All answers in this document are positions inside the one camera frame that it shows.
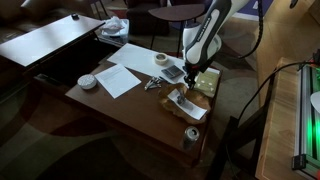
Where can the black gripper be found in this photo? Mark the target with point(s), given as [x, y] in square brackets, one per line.
[191, 72]

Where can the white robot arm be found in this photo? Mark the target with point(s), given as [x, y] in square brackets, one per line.
[201, 42]

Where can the small black object on tabletop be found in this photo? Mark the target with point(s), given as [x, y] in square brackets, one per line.
[75, 16]

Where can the grey pocket calculator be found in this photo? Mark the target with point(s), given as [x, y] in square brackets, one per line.
[172, 72]

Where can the wooden bowl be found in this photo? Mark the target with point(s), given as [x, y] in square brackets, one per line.
[196, 97]

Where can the small metal clip in bowl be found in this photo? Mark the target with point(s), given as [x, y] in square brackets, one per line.
[181, 99]

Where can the beige masking tape roll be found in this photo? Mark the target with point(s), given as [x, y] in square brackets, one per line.
[160, 58]

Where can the white paper strip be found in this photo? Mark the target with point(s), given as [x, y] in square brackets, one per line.
[188, 107]

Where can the large white board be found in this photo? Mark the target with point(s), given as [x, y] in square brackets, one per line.
[142, 60]

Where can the dark round side table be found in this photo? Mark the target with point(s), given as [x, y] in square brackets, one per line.
[178, 13]

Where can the silver beverage can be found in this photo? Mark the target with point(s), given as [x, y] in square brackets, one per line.
[190, 137]

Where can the white paper sheet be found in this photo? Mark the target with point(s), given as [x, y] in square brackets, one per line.
[117, 80]

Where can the clear plastic storage bin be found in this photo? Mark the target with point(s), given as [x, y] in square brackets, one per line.
[115, 30]

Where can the round white container lid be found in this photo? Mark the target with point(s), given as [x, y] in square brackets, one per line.
[87, 81]

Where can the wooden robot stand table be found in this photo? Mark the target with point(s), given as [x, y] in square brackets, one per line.
[277, 149]

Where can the raised dark table top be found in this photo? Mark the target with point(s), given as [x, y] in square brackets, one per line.
[34, 46]

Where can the brown leather sofa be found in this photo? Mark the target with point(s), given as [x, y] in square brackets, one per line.
[18, 17]

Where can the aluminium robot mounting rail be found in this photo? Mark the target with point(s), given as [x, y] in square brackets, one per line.
[306, 159]

